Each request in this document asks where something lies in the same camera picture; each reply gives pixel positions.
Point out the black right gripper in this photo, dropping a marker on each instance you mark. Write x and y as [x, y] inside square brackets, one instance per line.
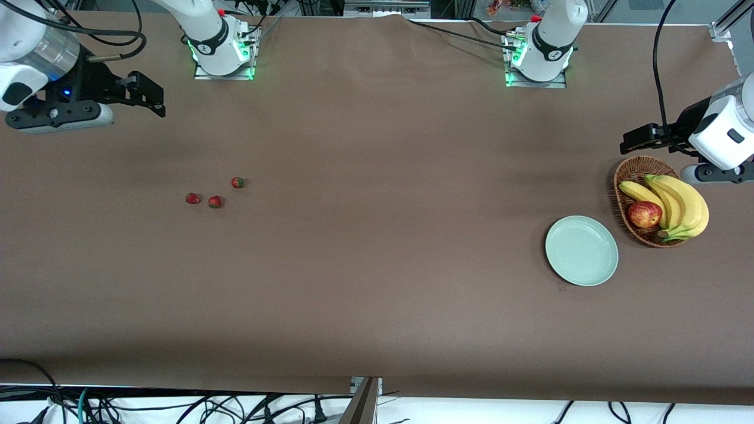
[93, 78]

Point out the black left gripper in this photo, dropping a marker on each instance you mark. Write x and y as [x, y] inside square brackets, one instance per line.
[685, 125]

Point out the small red strawberry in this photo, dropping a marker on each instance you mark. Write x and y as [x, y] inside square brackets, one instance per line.
[192, 198]
[237, 182]
[215, 202]

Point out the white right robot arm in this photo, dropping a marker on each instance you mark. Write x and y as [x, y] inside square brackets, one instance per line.
[215, 41]

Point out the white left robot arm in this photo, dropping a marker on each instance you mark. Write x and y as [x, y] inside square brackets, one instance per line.
[551, 41]

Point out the pale green round plate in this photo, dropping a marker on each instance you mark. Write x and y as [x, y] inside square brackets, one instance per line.
[580, 250]

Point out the brown wicker basket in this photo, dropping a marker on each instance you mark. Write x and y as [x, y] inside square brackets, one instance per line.
[633, 171]

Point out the red apple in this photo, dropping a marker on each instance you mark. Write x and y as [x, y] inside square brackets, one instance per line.
[645, 215]

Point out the yellow banana bunch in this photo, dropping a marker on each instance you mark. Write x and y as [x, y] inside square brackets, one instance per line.
[689, 206]

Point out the aluminium corner profile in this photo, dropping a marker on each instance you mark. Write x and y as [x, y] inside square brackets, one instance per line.
[721, 30]

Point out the colourful toy fruit pile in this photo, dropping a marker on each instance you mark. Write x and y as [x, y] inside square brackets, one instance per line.
[498, 7]

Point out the brown tablecloth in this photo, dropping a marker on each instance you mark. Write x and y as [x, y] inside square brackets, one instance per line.
[377, 235]

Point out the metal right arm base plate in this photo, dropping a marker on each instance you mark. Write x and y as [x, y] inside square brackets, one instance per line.
[203, 73]

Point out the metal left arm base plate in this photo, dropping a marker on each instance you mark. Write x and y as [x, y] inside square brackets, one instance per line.
[556, 83]

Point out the aluminium frame rail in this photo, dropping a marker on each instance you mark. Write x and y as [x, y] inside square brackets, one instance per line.
[386, 7]

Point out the grey metal frame beam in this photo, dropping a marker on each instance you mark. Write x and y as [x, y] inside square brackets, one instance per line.
[360, 403]

